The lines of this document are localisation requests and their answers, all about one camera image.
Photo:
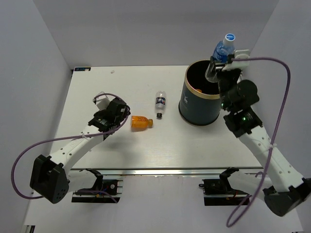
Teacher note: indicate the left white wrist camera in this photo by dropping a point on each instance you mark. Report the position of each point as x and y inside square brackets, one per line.
[101, 101]

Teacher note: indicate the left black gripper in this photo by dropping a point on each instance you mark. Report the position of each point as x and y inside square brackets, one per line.
[100, 113]

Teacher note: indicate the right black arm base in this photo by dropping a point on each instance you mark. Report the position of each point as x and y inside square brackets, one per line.
[215, 194]

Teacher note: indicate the small clear bottle black cap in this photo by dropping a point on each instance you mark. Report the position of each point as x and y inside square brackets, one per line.
[160, 104]

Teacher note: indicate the clear bottle blue label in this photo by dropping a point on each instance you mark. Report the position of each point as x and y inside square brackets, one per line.
[224, 48]

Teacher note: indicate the aluminium front rail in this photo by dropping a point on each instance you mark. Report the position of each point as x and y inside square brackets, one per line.
[187, 172]

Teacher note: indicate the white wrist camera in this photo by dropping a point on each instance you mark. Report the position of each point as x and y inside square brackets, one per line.
[238, 59]
[101, 101]

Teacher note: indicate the black corner sticker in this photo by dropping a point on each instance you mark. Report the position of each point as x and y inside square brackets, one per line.
[78, 69]

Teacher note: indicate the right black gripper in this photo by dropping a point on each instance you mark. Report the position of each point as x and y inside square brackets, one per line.
[212, 72]

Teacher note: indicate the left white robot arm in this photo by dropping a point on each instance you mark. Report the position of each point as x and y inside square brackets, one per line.
[52, 176]

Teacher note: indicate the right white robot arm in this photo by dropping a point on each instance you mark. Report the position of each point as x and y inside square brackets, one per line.
[281, 186]

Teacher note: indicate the dark blue round bin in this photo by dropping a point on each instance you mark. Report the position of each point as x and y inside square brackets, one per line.
[196, 108]

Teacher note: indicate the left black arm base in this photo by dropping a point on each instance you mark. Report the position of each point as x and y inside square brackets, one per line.
[109, 190]

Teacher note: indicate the orange juice bottle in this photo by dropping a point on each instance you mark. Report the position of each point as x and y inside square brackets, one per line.
[140, 123]

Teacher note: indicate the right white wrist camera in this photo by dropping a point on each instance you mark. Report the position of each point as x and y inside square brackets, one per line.
[238, 59]

